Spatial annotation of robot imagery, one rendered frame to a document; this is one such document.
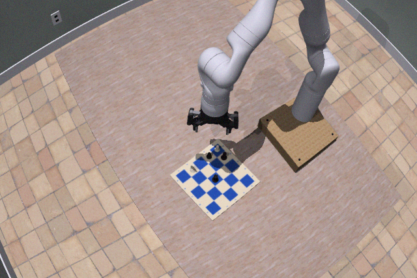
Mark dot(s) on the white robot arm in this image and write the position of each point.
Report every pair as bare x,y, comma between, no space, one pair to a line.
218,71

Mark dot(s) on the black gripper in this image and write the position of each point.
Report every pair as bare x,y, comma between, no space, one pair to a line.
202,119

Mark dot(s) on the white knight chess piece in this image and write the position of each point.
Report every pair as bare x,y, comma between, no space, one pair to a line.
193,168

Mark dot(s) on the blue and cream chessboard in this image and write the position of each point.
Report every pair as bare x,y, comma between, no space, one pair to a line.
214,198

